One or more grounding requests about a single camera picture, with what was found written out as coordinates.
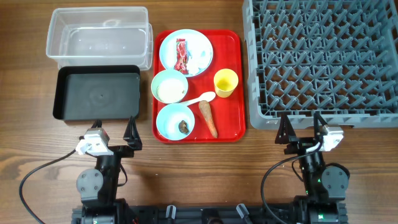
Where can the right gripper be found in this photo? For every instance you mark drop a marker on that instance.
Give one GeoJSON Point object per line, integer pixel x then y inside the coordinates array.
{"type": "Point", "coordinates": [299, 144]}

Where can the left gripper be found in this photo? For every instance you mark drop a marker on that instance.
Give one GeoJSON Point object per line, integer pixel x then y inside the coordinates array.
{"type": "Point", "coordinates": [130, 136]}

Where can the light blue bowl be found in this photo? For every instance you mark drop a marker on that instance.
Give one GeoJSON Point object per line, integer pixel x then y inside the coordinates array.
{"type": "Point", "coordinates": [168, 119]}

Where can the white rice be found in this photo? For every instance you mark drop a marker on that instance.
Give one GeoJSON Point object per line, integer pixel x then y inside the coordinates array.
{"type": "Point", "coordinates": [171, 90]}

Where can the brown food scrap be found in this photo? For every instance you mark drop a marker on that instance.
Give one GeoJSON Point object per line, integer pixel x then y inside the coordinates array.
{"type": "Point", "coordinates": [182, 126]}

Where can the green bowl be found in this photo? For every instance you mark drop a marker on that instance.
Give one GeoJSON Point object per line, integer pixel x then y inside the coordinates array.
{"type": "Point", "coordinates": [164, 75]}

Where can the yellow cup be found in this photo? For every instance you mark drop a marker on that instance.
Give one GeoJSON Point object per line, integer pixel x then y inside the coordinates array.
{"type": "Point", "coordinates": [225, 82]}

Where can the red snack wrapper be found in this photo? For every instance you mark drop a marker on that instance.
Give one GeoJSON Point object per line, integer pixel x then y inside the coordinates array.
{"type": "Point", "coordinates": [181, 64]}

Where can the orange carrot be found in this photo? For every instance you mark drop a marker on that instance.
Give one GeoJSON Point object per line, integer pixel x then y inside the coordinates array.
{"type": "Point", "coordinates": [205, 109]}

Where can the white plastic spoon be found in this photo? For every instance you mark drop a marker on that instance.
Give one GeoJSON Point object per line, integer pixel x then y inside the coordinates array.
{"type": "Point", "coordinates": [206, 96]}

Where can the white tissue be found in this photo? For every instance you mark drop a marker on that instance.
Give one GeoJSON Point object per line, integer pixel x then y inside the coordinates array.
{"type": "Point", "coordinates": [198, 60]}

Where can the light blue plate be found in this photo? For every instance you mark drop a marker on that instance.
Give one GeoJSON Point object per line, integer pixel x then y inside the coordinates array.
{"type": "Point", "coordinates": [194, 39]}

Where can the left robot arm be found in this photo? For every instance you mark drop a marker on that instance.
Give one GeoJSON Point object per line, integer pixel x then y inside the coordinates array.
{"type": "Point", "coordinates": [98, 186]}

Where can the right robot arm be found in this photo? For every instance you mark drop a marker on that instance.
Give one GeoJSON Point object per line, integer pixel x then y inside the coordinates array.
{"type": "Point", "coordinates": [325, 184]}

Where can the grey dishwasher rack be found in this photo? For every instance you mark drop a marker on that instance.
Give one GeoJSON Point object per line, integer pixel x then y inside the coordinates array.
{"type": "Point", "coordinates": [336, 58]}

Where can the black plastic tray bin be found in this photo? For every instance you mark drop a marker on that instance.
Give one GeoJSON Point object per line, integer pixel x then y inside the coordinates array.
{"type": "Point", "coordinates": [97, 92]}

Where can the clear plastic bin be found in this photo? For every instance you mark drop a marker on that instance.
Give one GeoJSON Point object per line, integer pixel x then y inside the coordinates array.
{"type": "Point", "coordinates": [89, 36]}

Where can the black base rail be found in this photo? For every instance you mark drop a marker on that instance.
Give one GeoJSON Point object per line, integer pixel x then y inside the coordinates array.
{"type": "Point", "coordinates": [238, 214]}

